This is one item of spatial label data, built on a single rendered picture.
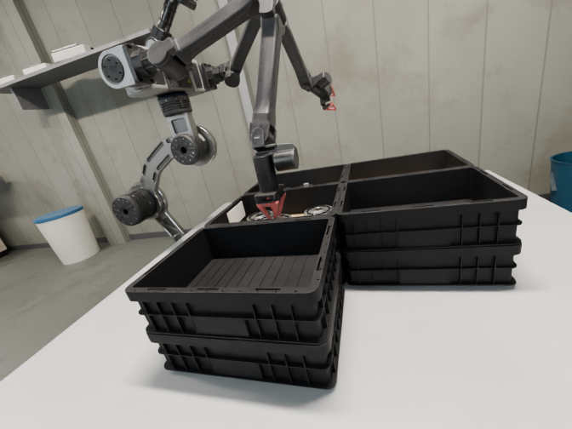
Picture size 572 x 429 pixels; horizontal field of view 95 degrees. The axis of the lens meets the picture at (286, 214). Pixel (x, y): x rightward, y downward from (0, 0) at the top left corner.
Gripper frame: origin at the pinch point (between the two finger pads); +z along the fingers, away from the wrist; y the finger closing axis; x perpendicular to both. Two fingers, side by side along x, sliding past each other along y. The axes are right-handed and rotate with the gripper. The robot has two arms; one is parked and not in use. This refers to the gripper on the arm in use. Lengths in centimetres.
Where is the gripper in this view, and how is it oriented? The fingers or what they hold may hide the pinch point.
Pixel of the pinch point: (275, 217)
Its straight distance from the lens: 82.0
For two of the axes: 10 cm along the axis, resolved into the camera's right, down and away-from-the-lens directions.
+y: 2.7, -4.1, 8.7
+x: -9.5, 0.6, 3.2
